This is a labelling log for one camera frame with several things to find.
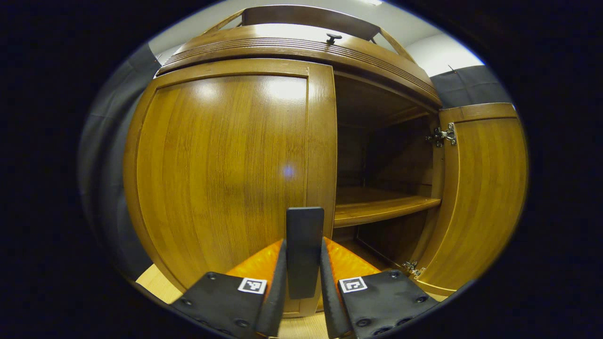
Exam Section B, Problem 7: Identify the wooden cabinet door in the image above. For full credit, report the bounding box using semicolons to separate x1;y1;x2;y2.
415;103;529;296
123;58;338;317

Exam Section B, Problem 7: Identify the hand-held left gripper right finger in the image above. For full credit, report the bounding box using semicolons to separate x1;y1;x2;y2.
320;237;440;339

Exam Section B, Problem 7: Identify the wooden double-door shoe cabinet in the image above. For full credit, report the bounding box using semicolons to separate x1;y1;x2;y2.
157;5;446;283

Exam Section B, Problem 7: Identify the wooden drawer with black knob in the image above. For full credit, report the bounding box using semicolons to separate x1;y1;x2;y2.
186;24;427;73

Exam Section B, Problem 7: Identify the silver metal door hinge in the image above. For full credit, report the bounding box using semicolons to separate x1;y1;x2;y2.
425;123;457;148
402;260;426;278

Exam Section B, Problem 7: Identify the wooden inner cabinet shelf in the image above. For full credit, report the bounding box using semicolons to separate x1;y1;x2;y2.
334;187;442;228

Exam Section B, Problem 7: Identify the black backdrop cloth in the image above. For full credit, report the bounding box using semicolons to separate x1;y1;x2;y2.
78;45;514;278

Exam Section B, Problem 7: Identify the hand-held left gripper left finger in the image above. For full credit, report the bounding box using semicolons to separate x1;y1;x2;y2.
171;239;287;339

